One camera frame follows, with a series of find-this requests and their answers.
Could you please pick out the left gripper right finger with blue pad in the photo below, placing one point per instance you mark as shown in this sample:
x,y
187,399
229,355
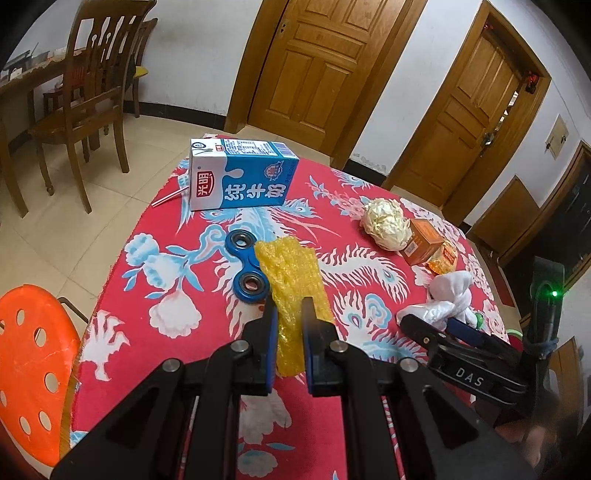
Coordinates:
x,y
321,372

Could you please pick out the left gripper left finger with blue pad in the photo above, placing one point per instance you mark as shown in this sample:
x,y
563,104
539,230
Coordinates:
x,y
260,367

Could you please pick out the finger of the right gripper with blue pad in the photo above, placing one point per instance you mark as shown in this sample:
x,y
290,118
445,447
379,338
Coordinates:
x,y
465,333
422,333

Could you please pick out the white sock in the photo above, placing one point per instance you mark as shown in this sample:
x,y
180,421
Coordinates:
x,y
450,297

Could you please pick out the orange cardboard box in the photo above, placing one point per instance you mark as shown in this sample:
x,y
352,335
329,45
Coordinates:
x,y
424,242

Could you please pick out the yellow foam net wrap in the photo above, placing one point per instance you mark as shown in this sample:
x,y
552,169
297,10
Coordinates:
x,y
294,274

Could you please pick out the blue white milk carton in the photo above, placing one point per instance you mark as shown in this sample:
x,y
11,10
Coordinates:
x,y
227,173

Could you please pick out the red bin with green rim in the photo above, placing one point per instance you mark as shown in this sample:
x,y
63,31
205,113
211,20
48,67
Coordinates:
x,y
515,333

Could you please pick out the orange snack wrapper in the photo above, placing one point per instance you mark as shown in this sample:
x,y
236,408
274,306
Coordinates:
x,y
444,260

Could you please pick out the blue fidget spinner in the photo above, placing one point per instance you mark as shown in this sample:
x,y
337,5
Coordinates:
x,y
249,285

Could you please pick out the small wooden shoe cabinet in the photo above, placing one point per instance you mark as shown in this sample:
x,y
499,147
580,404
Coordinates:
x,y
506,219

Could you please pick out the crumpled cream paper ball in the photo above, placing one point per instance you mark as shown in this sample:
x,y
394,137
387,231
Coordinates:
x,y
384,220

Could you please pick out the black entrance door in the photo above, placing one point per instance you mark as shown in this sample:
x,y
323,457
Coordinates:
x,y
561,230

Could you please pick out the white drinking straw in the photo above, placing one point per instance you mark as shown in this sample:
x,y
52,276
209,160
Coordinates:
x,y
170,196

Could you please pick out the orange plastic stool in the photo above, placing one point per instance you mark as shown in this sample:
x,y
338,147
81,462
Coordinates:
x,y
39,344

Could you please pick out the wooden door right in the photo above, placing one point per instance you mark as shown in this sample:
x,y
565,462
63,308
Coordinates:
x,y
478,119

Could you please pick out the wooden door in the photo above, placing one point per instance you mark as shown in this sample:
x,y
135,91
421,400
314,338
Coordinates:
x,y
314,71
478,119

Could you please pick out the wooden door left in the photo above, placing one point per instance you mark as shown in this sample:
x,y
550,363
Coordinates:
x,y
314,71

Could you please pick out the wooden dining chair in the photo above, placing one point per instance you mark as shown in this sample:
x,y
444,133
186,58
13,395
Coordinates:
x,y
96,63

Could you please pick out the wall electrical panel box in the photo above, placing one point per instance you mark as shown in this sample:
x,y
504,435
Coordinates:
x,y
557,137

